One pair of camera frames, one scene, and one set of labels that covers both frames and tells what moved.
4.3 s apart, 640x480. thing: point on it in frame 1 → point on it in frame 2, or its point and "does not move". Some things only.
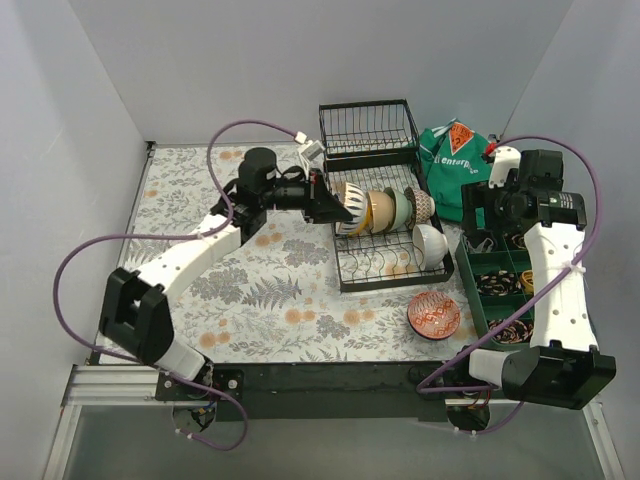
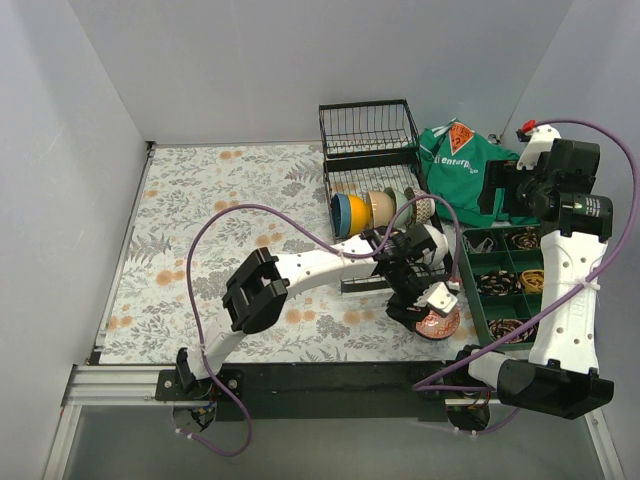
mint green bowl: x=403 y=210 does not move
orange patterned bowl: x=432 y=316 does not move
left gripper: x=310 y=197 → x=407 y=308
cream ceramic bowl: x=383 y=210 does not move
